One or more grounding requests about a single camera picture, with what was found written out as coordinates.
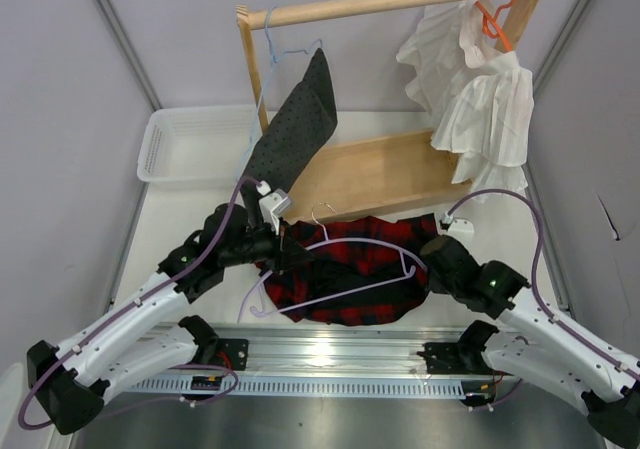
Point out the white pleated garment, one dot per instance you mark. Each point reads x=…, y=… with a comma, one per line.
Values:
x=479, y=100

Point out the purple hanger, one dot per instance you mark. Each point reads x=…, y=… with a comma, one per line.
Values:
x=340, y=274

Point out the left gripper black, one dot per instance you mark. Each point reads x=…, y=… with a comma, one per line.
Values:
x=282, y=247

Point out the wooden clothes rack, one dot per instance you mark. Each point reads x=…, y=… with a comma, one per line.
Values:
x=386, y=173

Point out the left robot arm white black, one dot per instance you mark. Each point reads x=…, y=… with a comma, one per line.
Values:
x=150, y=331

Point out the red plaid skirt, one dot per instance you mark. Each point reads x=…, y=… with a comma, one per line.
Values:
x=355, y=279

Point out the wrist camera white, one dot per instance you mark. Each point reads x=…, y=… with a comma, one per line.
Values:
x=273, y=203
x=459, y=228

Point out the aluminium mounting rail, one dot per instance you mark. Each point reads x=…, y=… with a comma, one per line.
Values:
x=330, y=351

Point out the grey dotted garment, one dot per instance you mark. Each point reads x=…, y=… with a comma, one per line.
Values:
x=304, y=123

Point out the orange hanger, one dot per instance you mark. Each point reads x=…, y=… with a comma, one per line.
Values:
x=491, y=26

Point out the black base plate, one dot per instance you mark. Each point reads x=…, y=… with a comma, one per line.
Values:
x=232, y=354
x=453, y=358

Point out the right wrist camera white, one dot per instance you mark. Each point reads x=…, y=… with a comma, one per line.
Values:
x=459, y=228

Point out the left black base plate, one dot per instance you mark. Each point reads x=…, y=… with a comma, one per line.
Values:
x=232, y=354

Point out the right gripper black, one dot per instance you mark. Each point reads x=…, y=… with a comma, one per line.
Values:
x=434, y=285

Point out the white slotted cable duct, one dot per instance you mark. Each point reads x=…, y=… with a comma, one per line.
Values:
x=414, y=387

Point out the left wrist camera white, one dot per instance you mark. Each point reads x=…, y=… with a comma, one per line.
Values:
x=273, y=203

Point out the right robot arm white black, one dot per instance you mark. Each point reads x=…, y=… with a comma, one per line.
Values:
x=527, y=338

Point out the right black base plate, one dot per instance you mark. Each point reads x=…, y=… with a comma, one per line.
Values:
x=453, y=358

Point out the white plastic basket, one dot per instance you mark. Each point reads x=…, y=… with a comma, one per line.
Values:
x=197, y=147

